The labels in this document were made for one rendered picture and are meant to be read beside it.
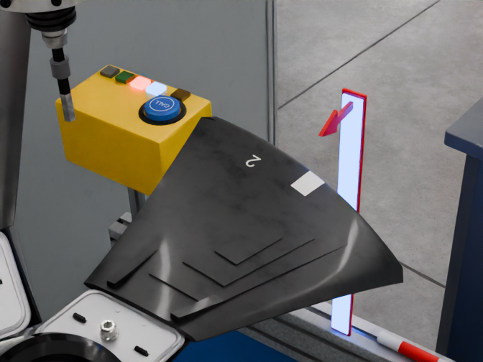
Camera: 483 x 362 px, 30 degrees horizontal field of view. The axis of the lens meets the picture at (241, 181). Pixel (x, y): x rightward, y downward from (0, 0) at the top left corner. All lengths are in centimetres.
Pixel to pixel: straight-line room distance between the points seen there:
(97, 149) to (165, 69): 78
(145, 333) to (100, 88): 51
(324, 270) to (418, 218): 183
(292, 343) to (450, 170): 166
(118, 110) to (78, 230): 76
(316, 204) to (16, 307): 30
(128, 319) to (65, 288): 118
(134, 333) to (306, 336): 48
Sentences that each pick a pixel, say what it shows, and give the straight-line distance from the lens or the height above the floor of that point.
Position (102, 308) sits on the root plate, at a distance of 66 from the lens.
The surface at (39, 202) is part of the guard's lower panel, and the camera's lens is 167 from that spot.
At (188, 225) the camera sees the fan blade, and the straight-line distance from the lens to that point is 72.
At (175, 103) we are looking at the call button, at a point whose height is 108.
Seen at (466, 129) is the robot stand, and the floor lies 100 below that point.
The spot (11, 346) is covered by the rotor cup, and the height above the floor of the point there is 127.
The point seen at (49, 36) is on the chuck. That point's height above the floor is 142.
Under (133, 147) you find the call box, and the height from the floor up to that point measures 105.
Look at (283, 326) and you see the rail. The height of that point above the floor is 83.
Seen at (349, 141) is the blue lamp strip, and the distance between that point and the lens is 88.
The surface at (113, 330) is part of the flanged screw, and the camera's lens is 63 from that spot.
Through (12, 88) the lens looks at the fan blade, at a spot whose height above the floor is 135.
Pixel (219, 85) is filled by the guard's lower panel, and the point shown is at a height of 56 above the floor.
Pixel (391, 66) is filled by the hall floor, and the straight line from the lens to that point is 317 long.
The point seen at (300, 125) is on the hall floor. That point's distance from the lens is 286.
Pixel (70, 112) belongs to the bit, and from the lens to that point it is 51.
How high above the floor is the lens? 166
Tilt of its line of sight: 39 degrees down
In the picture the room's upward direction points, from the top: 2 degrees counter-clockwise
